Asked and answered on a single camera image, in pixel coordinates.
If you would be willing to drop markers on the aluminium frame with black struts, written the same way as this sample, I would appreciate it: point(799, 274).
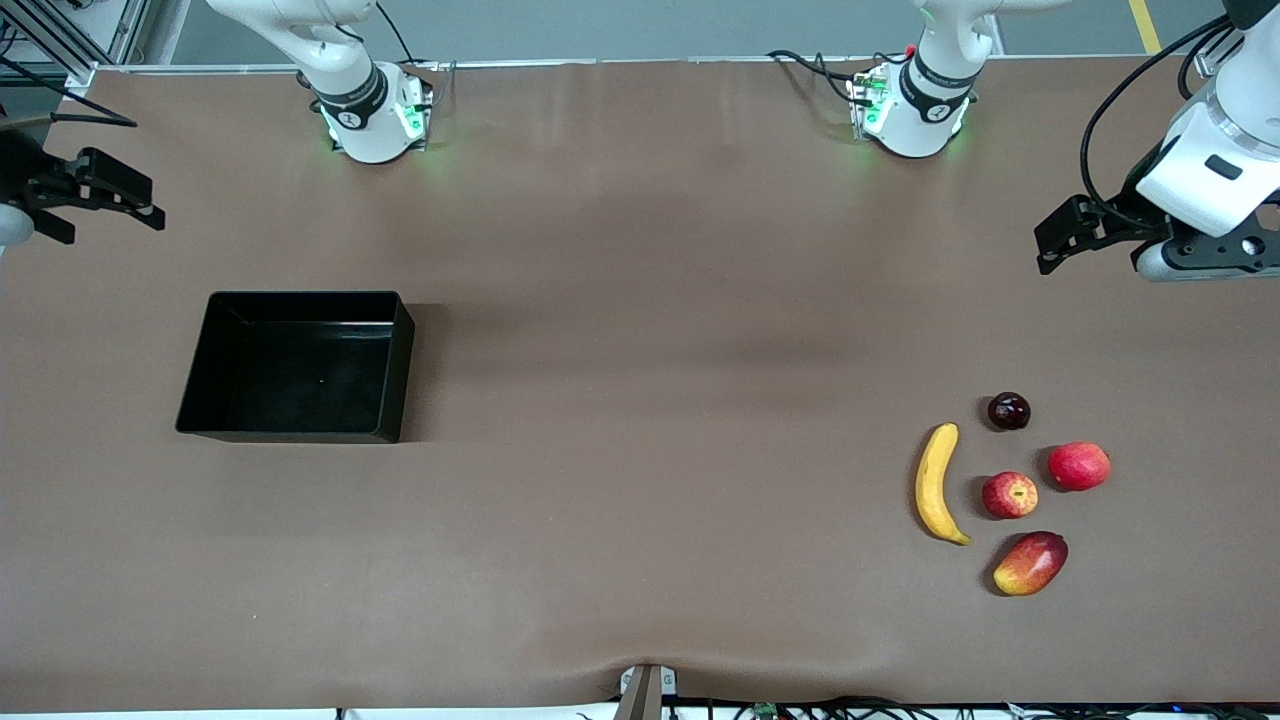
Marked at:
point(110, 45)

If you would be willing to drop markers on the red yellow apple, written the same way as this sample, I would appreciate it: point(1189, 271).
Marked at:
point(1010, 495)

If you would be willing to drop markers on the red yellow mango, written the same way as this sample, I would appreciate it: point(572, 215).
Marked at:
point(1030, 564)

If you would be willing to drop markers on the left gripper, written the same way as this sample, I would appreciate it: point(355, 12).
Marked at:
point(1128, 207)

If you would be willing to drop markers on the brown table mat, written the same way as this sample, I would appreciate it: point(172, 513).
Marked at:
point(640, 300)

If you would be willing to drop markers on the yellow banana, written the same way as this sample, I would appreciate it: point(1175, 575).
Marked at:
point(932, 485)

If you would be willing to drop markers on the black plastic box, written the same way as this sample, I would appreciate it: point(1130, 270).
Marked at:
point(300, 370)

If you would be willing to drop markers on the dark purple plum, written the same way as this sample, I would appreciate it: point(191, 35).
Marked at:
point(1009, 411)

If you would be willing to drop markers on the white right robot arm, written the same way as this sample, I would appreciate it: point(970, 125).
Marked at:
point(365, 125)

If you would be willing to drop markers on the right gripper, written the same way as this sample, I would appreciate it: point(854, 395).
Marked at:
point(22, 172)

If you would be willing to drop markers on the aluminium frame corner profile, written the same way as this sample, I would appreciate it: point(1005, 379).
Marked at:
point(1215, 55)

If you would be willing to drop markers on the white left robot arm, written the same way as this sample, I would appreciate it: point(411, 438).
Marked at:
point(925, 100)

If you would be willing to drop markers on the grey metal table clamp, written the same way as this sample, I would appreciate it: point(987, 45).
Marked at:
point(645, 695)

